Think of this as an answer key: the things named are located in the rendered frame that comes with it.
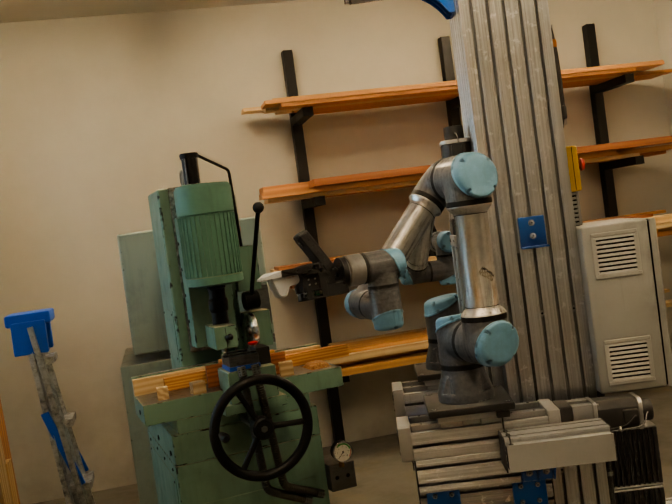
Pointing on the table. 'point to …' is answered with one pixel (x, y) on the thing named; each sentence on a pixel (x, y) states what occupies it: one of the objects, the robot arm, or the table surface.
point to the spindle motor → (208, 234)
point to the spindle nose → (218, 304)
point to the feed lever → (253, 265)
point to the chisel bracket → (215, 334)
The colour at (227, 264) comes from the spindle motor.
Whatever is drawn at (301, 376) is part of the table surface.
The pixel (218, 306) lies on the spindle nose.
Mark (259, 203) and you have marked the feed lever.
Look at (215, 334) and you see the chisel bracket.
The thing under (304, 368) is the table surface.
